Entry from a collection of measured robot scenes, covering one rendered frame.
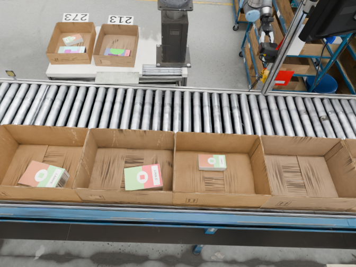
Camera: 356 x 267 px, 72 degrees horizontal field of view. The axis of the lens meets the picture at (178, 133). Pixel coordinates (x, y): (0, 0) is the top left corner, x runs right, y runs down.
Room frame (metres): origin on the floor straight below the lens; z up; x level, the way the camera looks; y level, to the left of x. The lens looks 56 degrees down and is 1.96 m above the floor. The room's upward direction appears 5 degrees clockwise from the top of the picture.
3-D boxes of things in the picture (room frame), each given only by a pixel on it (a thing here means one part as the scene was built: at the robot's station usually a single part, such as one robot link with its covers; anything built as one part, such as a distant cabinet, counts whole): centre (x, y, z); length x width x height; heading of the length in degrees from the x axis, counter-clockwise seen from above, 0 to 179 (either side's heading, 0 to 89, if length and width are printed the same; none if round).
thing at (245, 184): (0.50, -0.19, 0.96); 0.39 x 0.29 x 0.17; 93
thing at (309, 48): (1.91, -0.91, 0.79); 0.40 x 0.30 x 0.10; 4
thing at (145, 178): (0.44, 0.14, 0.92); 0.16 x 0.11 x 0.07; 104
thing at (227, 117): (0.97, -0.31, 0.72); 0.52 x 0.05 x 0.05; 3
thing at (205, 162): (0.57, -0.18, 0.90); 0.13 x 0.07 x 0.04; 94
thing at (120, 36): (1.56, 0.51, 0.80); 0.38 x 0.28 x 0.10; 4
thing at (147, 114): (0.94, 0.21, 0.72); 0.52 x 0.05 x 0.05; 3
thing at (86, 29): (1.55, 0.84, 0.80); 0.38 x 0.28 x 0.10; 8
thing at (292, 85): (1.92, -0.91, 0.39); 0.40 x 0.30 x 0.10; 3
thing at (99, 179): (0.49, 0.20, 0.96); 0.39 x 0.29 x 0.17; 93
